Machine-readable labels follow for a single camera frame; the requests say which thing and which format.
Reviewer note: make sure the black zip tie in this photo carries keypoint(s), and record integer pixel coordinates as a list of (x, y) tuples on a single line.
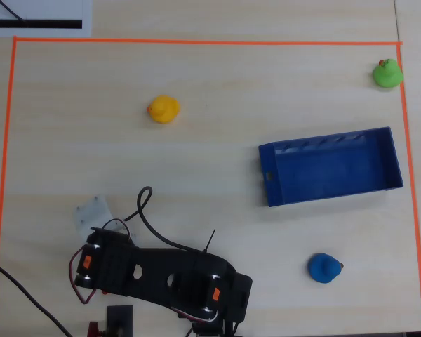
[(210, 240)]

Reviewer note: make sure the white paper with black bar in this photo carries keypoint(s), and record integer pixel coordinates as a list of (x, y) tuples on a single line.
[(38, 14)]

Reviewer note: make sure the black camera stand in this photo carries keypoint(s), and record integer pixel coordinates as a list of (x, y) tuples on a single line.
[(120, 319)]

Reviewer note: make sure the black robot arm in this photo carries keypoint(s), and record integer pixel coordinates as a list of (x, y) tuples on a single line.
[(161, 270)]

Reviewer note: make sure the blue plastic box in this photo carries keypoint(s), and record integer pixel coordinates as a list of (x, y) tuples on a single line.
[(337, 172)]

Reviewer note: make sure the blue rubber duck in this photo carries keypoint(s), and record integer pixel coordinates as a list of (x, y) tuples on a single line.
[(323, 268)]

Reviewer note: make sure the yellow rubber duck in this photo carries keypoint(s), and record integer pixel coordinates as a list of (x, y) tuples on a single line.
[(164, 109)]

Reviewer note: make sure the orange tape strip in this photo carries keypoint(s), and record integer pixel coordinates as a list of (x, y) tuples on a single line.
[(210, 41), (3, 175), (415, 210)]

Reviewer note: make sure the green rubber duck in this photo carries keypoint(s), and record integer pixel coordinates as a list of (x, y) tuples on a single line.
[(387, 74)]

